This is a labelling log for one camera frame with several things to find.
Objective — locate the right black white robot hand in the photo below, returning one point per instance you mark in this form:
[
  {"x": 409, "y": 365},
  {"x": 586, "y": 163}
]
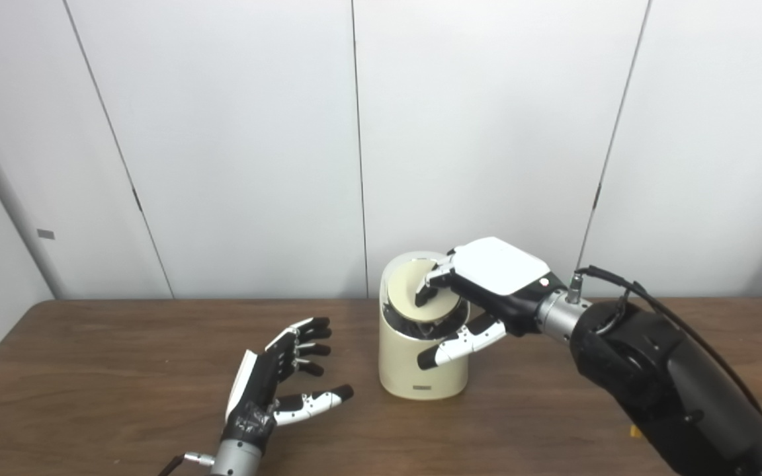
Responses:
[{"x": 497, "y": 271}]

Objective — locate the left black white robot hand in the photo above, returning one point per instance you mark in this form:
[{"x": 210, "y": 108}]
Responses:
[{"x": 258, "y": 383}]

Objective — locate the cream round bin lid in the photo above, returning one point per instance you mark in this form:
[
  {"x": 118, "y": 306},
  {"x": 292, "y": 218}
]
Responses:
[{"x": 402, "y": 287}]

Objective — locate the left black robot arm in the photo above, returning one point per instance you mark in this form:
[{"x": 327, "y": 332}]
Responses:
[{"x": 235, "y": 459}]

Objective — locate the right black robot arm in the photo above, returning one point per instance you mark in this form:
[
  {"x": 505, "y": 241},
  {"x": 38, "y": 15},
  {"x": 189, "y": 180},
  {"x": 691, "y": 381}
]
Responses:
[{"x": 665, "y": 377}]

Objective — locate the cream-colored round bin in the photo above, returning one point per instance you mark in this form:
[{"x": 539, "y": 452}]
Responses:
[{"x": 407, "y": 367}]

